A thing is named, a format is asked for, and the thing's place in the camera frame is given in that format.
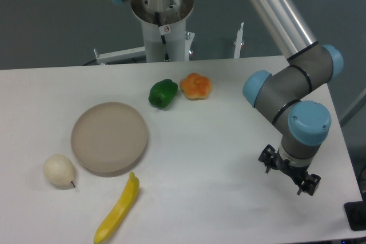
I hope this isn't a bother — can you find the white metal bracket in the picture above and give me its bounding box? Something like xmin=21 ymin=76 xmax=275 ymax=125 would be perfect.
xmin=233 ymin=22 xmax=244 ymax=58
xmin=93 ymin=46 xmax=145 ymax=65

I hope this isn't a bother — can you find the yellow banana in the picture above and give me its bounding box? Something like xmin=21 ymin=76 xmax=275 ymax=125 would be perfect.
xmin=93 ymin=172 xmax=140 ymax=243

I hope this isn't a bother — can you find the white pear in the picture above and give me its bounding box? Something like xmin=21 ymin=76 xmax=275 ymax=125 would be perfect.
xmin=42 ymin=154 xmax=76 ymax=189

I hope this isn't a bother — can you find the black device at table edge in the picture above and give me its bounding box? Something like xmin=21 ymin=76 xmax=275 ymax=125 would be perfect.
xmin=344 ymin=201 xmax=365 ymax=231

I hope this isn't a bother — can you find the beige round plate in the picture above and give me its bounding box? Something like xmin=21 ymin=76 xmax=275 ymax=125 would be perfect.
xmin=70 ymin=102 xmax=148 ymax=175

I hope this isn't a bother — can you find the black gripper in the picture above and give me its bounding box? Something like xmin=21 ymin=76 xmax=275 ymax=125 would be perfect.
xmin=258 ymin=145 xmax=321 ymax=196

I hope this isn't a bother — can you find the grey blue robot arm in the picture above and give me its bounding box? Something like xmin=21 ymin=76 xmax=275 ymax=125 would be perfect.
xmin=112 ymin=0 xmax=343 ymax=195

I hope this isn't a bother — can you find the white metal bracket left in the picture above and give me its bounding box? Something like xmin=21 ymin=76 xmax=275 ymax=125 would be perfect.
xmin=93 ymin=46 xmax=145 ymax=65

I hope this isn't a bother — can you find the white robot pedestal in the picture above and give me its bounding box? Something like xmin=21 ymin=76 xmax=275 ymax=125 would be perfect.
xmin=131 ymin=0 xmax=194 ymax=62

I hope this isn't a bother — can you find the white metal bracket right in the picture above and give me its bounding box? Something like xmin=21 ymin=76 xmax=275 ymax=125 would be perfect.
xmin=233 ymin=22 xmax=244 ymax=58

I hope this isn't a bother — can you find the green bell pepper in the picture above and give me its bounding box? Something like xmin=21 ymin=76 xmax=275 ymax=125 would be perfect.
xmin=148 ymin=79 xmax=178 ymax=109

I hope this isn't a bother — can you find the orange bread roll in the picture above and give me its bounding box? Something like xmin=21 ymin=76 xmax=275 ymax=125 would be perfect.
xmin=180 ymin=73 xmax=212 ymax=101

